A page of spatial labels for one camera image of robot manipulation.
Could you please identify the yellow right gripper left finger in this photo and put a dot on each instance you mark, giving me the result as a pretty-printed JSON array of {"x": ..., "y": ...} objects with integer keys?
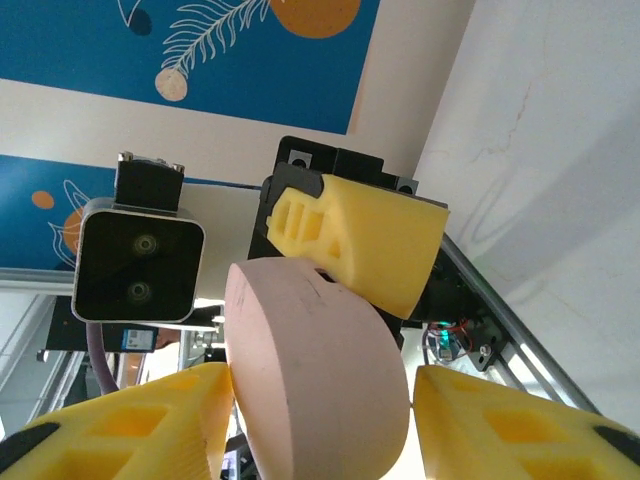
[{"x": 125, "y": 440}]

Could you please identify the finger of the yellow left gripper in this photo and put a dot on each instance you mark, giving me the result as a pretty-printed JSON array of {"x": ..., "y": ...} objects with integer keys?
[{"x": 380, "y": 240}]

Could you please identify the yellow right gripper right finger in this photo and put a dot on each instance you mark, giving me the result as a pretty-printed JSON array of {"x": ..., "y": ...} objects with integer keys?
[{"x": 500, "y": 440}]

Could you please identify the pink earbud charging case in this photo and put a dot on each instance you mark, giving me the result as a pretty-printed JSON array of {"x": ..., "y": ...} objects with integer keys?
[{"x": 310, "y": 375}]

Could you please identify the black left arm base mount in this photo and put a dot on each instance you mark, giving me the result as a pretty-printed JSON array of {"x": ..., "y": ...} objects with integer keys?
[{"x": 482, "y": 357}]

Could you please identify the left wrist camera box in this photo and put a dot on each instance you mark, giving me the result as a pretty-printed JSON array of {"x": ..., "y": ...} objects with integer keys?
[{"x": 140, "y": 270}]

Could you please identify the aluminium frame post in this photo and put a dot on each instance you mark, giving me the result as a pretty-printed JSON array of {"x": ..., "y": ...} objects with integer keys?
[{"x": 35, "y": 281}]

